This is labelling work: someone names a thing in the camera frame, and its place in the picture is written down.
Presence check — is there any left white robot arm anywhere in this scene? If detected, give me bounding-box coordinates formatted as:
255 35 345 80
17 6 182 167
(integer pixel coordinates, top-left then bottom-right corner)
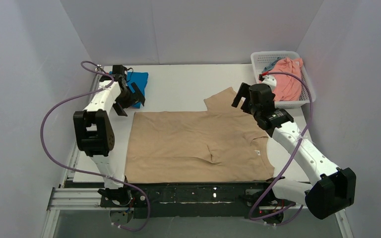
73 64 145 190

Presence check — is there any folded blue t shirt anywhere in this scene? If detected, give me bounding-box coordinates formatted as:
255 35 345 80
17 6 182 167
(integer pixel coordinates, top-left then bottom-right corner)
111 72 148 109

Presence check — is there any beige t shirt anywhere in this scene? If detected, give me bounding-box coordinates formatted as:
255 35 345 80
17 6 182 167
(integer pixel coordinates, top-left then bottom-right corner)
125 88 274 183

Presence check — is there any pink t shirt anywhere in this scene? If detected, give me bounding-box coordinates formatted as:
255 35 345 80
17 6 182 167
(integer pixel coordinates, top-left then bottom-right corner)
269 57 304 101

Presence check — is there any white plastic basket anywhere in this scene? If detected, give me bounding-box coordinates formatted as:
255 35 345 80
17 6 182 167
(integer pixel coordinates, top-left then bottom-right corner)
251 51 317 109

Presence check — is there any aluminium frame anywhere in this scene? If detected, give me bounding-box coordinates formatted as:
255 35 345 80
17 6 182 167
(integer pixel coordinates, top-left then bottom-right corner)
42 64 353 238

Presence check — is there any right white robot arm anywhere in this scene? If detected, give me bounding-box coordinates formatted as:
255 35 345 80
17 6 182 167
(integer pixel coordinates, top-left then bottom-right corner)
232 83 356 220

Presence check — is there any grey blue garment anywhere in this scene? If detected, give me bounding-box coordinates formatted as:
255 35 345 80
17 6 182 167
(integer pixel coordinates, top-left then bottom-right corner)
262 57 282 73

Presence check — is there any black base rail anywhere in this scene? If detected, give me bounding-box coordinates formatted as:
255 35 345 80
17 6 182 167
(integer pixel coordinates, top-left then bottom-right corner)
62 180 296 220

